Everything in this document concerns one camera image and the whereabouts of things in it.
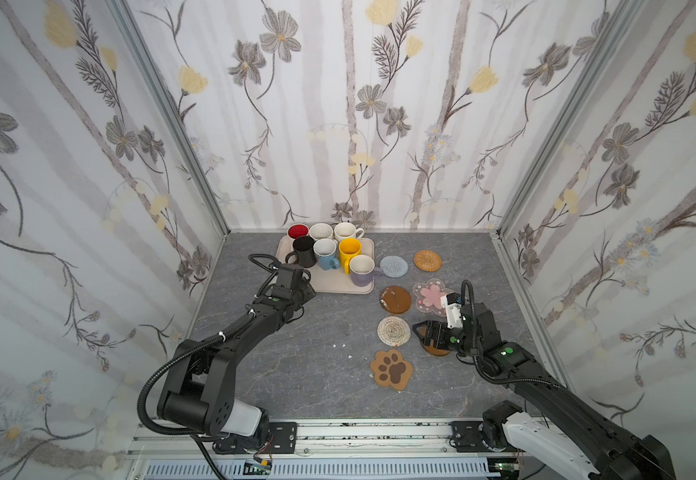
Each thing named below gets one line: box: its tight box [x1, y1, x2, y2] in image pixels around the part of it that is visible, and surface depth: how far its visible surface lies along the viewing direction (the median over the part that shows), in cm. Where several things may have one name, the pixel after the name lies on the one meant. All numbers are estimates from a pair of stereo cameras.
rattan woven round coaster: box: [413, 250, 443, 272], surface depth 113 cm
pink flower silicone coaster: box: [412, 278, 454, 317], surface depth 106 cm
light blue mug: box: [313, 238, 340, 271], surface depth 104 cm
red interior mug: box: [287, 224, 309, 240], surface depth 113 cm
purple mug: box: [349, 254, 382, 287], surface depth 104 cm
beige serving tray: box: [360, 237, 375, 260], surface depth 117 cm
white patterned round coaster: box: [376, 316, 411, 347], surface depth 95 cm
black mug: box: [285, 236, 317, 268], surface depth 107 cm
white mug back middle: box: [309, 223, 334, 240], surface depth 113 cm
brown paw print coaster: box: [370, 349, 414, 391], surface depth 87 cm
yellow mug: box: [338, 238, 363, 275], surface depth 104 cm
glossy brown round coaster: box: [380, 285, 412, 314], surface depth 102 cm
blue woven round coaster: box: [379, 255, 409, 279], surface depth 113 cm
